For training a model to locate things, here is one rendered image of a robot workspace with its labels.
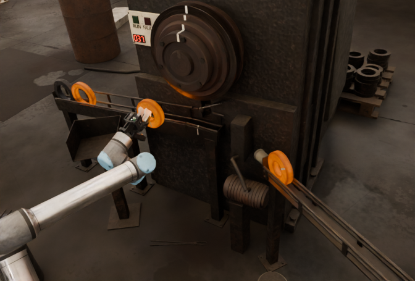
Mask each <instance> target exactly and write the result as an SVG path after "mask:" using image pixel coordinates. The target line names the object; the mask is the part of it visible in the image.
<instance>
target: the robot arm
mask: <svg viewBox="0 0 415 281"><path fill-rule="evenodd" d="M151 113H152V112H151V111H150V110H148V109H147V108H146V109H143V108H142V107H139V108H138V114H137V115H136V114H135V113H133V112H131V113H130V112H129V113H128V114H127V115H126V116H128V115H129V116H128V117H127V118H126V116H125V118H124V121H125V125H124V126H123V128H122V127H120V128H119V130H120V132H117V133H116V134H115V135H114V137H113V138H112V140H111V141H110V142H109V143H108V144H107V145H106V147H105V148H104V149H103V150H102V151H101V153H100V154H99V156H98V162H99V163H100V165H101V166H102V167H103V168H105V169H106V170H108V171H107V172H105V173H103V174H101V175H99V176H97V177H95V178H92V179H90V180H88V181H86V182H84V183H82V184H80V185H78V186H76V187H74V188H72V189H70V190H68V191H65V192H63V193H61V194H59V195H57V196H55V197H53V198H51V199H49V200H47V201H45V202H43V203H41V204H39V205H37V206H35V207H33V208H31V209H24V208H21V209H19V210H17V211H15V212H13V213H11V214H9V215H7V216H5V217H3V218H1V219H0V281H40V280H39V278H38V276H37V274H36V272H35V269H34V267H33V265H32V263H31V261H30V258H29V256H28V253H27V249H26V247H25V244H26V243H28V242H29V241H32V240H33V239H35V238H36V237H37V236H38V233H39V231H41V230H43V229H45V228H46V227H49V226H50V225H52V224H54V223H56V222H58V221H59V220H61V219H63V218H65V217H67V216H69V215H71V214H73V213H74V212H76V211H78V210H80V209H82V208H84V207H85V206H87V205H89V204H91V203H93V202H95V201H97V200H99V199H100V198H102V197H104V196H106V195H108V194H109V193H112V192H113V191H116V190H117V189H119V188H121V187H123V186H125V185H126V184H128V183H131V184H132V185H137V184H138V183H140V182H141V181H142V180H143V178H144V177H145V175H146V174H148V173H151V172H152V171H153V170H154V169H155V167H156V160H155V158H154V156H153V155H152V154H150V153H140V154H139V155H138V156H136V157H134V158H132V159H130V158H129V157H128V156H127V155H126V154H125V153H126V152H127V150H128V149H129V147H131V145H132V143H133V142H132V140H133V138H136V139H137V140H139V141H145V139H146V137H145V136H144V135H143V134H138V133H140V132H142V130H143V129H144V128H146V127H147V126H148V125H149V123H150V120H151Z"/></svg>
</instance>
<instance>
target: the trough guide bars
mask: <svg viewBox="0 0 415 281"><path fill-rule="evenodd" d="M263 168H264V170H263V172H265V176H266V180H267V181H268V180H269V177H270V178H271V179H272V180H273V181H274V182H275V183H276V184H277V185H278V186H279V187H280V188H281V189H282V190H283V191H284V192H285V193H287V194H288V195H289V196H290V197H291V198H292V199H293V200H294V201H295V202H296V203H297V204H298V211H299V212H300V213H301V214H302V212H303V209H304V210H305V211H306V212H307V213H308V214H309V215H310V216H311V217H312V218H313V219H314V220H315V221H316V222H317V223H318V224H319V225H321V226H322V227H323V228H324V229H325V230H326V231H327V232H328V233H329V234H330V235H331V236H333V237H334V239H336V241H338V242H339V244H341V245H342V254H343V255H344V256H345V257H346V255H347V253H348V252H349V253H350V254H351V255H352V256H354V257H355V258H356V259H357V260H358V261H359V262H360V263H361V264H362V265H363V266H364V267H365V268H366V269H367V270H368V271H369V272H370V273H371V274H372V275H373V276H374V277H376V278H377V279H378V280H379V281H390V280H389V279H388V278H386V276H384V275H383V273H381V272H380V271H379V270H378V269H377V268H376V267H375V266H373V265H372V264H371V263H370V262H369V261H368V260H367V259H366V258H365V257H364V256H363V255H362V254H361V253H359V252H358V251H357V250H356V249H355V248H354V247H353V246H351V245H350V244H349V243H348V242H347V241H346V240H345V239H344V238H343V237H342V236H341V235H340V234H339V233H338V232H336V231H335V230H334V229H333V228H332V227H331V226H330V225H329V224H328V223H327V222H326V221H325V220H324V219H322V218H321V217H320V216H319V215H318V214H317V213H316V212H314V211H313V210H312V209H311V208H310V207H309V206H308V205H307V204H306V203H305V202H304V201H303V200H302V199H300V198H299V197H298V196H297V195H296V194H295V193H294V192H292V191H291V189H289V187H287V186H286V185H285V184H284V183H283V182H282V181H281V180H280V179H279V178H277V177H276V176H275V175H274V174H273V173H272V172H271V171H270V170H269V169H268V168H267V167H266V166H263ZM292 183H293V184H294V185H295V186H296V187H298V188H299V189H300V190H301V191H302V192H303V193H304V194H305V195H306V196H308V197H309V198H310V199H311V200H312V204H313V205H315V206H317V205H318V206H319V207H320V208H321V209H322V210H324V211H325V212H326V213H327V214H328V215H329V216H330V217H331V218H332V219H334V220H335V221H336V222H337V223H338V224H340V225H341V226H342V227H343V228H344V229H345V230H346V231H347V232H348V233H350V234H351V235H352V236H353V237H354V238H355V239H357V244H358V245H359V246H360V247H363V246H364V247H365V248H367V249H368V250H369V251H370V252H371V253H372V254H373V255H374V256H375V257H377V258H378V259H379V260H380V261H381V262H383V263H384V264H385V265H386V266H387V267H388V268H389V269H390V270H391V271H392V272H394V273H395V274H396V275H397V276H399V278H400V279H401V280H402V281H415V280H413V279H412V278H411V277H410V276H409V275H408V274H407V273H405V272H404V271H403V270H402V269H400V268H399V267H398V266H397V265H396V264H395V263H394V262H392V261H391V260H390V259H389V258H387V257H386V255H384V254H383V253H382V252H381V251H379V250H378V249H377V248H376V247H375V246H374V245H373V244H372V243H370V242H369V241H368V240H367V239H365V238H364V237H363V236H362V235H361V234H360V233H359V232H357V231H356V230H355V229H354V228H353V227H352V226H351V225H350V224H348V223H347V222H346V221H345V220H343V219H342V218H341V217H340V216H339V215H338V214H337V213H335V212H334V211H333V210H332V209H331V208H329V207H328V206H327V205H326V204H325V203H324V202H322V201H321V200H320V199H319V198H318V197H317V196H316V195H315V194H313V193H312V192H311V191H309V190H308V189H307V188H306V187H305V186H304V185H303V184H302V183H300V182H299V181H298V180H297V179H296V178H294V177H293V181H292Z"/></svg>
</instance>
